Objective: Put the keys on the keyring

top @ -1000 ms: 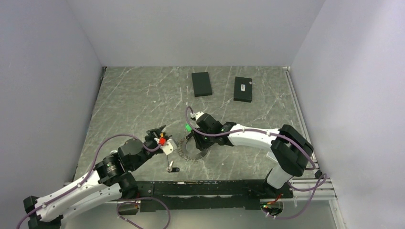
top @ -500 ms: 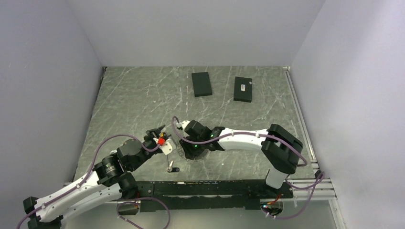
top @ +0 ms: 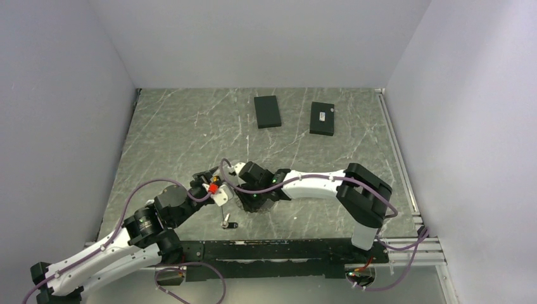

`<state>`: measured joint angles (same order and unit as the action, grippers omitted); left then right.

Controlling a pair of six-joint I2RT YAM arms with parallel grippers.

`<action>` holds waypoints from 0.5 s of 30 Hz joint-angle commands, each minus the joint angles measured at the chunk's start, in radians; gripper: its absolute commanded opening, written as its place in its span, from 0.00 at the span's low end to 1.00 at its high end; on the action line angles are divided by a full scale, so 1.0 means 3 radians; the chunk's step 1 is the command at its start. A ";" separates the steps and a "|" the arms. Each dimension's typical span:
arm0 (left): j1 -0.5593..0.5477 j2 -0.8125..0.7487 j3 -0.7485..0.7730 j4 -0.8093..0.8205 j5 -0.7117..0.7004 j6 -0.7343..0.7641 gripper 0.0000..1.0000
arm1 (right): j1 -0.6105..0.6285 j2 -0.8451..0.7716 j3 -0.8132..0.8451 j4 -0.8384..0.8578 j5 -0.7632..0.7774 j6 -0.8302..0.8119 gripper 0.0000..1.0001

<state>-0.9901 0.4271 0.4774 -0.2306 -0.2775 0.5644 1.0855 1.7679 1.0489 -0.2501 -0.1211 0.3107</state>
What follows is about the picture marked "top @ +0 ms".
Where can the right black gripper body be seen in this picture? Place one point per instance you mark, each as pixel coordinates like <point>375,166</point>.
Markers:
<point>253,201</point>

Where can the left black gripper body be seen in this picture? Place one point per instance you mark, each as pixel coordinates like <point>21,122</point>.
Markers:
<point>197,189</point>

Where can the numbered metal key ring disc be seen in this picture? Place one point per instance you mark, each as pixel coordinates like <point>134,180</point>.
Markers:
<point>241,205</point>

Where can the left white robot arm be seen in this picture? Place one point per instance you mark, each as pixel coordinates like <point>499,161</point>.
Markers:
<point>145,238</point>

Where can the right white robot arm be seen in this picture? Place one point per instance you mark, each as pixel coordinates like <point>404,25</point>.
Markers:
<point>363,195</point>

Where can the black head key near screwdriver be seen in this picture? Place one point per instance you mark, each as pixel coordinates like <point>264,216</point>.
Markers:
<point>227,224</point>

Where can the black yellow screwdriver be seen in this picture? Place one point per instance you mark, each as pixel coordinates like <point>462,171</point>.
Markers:
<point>221,214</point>

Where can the plain black box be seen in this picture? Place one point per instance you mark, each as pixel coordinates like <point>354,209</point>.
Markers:
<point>267,112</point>

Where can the black box with label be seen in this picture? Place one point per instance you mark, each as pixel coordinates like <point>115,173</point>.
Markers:
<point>322,119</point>

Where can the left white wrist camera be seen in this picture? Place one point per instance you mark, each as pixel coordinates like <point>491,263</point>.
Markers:
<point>219,194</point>

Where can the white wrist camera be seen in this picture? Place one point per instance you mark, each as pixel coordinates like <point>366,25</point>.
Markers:
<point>236,169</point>
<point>219,194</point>

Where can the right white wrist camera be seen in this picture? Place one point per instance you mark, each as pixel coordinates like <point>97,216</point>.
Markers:
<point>236,169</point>

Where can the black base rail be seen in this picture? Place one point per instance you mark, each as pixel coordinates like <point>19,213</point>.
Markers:
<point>233,259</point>

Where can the aluminium frame rail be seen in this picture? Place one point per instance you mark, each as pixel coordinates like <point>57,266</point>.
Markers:
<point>423,251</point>

